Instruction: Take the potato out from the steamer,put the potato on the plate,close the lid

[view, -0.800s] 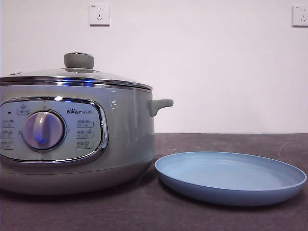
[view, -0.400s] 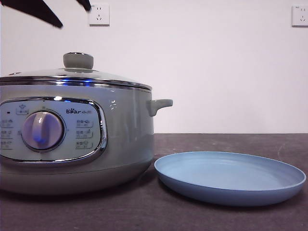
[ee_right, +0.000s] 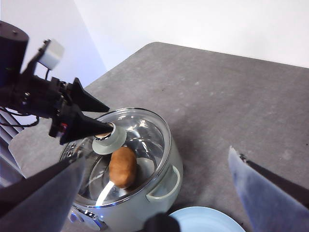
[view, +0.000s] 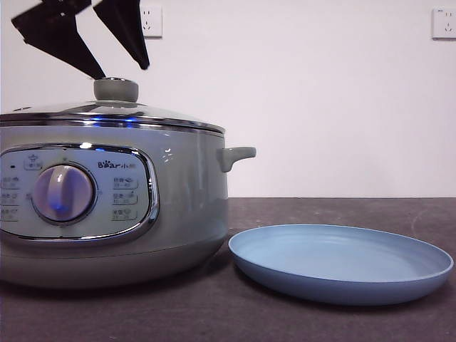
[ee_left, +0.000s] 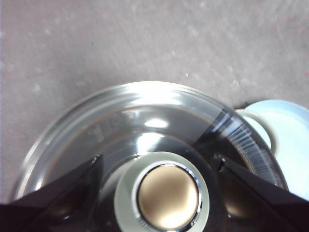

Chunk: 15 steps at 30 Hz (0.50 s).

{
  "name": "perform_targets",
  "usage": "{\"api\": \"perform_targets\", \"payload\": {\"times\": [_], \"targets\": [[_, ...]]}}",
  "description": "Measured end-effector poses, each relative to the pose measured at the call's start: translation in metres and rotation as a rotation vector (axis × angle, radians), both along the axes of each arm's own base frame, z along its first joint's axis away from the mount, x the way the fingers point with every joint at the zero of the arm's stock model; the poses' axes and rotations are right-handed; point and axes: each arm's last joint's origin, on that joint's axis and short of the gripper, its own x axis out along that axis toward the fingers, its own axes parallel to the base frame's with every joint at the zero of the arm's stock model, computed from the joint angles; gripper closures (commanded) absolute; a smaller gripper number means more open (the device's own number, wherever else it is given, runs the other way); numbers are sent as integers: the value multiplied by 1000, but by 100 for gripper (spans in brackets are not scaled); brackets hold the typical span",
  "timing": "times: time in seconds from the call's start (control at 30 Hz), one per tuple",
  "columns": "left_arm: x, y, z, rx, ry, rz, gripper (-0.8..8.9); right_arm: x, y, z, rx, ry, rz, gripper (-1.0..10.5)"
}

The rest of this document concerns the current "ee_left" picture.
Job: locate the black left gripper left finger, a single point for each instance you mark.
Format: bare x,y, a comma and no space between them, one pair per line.
36,207

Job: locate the blue round plate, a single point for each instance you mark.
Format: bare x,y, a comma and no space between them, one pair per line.
289,135

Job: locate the pale green electric steamer pot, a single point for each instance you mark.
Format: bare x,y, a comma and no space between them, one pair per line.
259,125

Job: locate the glass lid with green knob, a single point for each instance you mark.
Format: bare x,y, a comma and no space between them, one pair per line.
125,186

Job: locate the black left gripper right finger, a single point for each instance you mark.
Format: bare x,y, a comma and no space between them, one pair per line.
272,207

